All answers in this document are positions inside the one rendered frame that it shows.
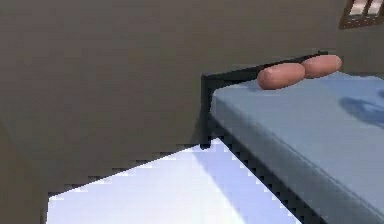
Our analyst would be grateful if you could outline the pink bolster pillow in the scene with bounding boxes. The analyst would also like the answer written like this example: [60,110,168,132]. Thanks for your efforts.
[256,62,307,91]
[300,54,343,80]

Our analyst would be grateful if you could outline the brown framed window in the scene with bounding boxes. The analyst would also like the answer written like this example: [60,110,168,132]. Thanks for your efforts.
[338,0,384,30]

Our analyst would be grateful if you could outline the blue bed with black frame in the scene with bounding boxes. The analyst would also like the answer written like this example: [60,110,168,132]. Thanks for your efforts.
[199,49,384,224]

